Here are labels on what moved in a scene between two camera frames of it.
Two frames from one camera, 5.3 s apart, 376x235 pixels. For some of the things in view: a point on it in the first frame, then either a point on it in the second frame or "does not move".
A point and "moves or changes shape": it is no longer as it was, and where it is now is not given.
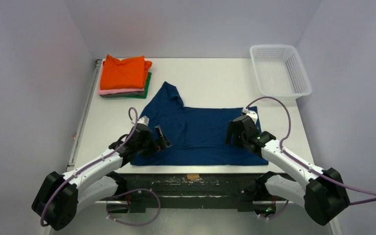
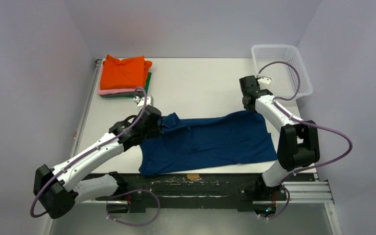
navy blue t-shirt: x=198 y=134 moves or changes shape
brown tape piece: x=193 y=176 does not move
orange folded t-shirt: x=129 y=73 does not move
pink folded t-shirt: x=105 y=91 does not move
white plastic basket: x=280 y=71 does not move
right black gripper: x=237 y=130 → x=247 y=83
